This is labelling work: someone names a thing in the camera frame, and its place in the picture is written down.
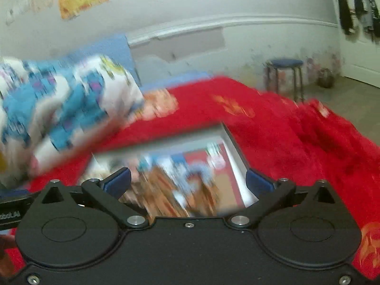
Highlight blue knitted scrunchie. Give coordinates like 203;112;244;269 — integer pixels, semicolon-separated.
177;162;214;192

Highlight person's left hand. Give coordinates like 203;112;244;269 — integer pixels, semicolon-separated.
0;235;16;277

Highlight red plush bed blanket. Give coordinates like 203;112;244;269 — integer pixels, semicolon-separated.
5;76;380;279

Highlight black shallow cardboard box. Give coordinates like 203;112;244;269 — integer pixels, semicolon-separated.
79;123;258;219

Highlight Chinese history textbook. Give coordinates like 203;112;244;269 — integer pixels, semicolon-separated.
118;142;247;218

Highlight cartoon monster print duvet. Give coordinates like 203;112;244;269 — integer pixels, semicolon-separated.
1;55;144;189

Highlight patterned ball on floor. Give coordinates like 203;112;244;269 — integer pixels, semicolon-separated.
317;68;335;89

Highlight blue padded stool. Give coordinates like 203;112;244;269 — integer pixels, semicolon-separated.
265;58;305;102

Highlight white door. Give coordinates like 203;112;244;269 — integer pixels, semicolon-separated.
326;0;380;88

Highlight dark clothes hanging on door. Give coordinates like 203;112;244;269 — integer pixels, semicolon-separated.
337;0;379;42

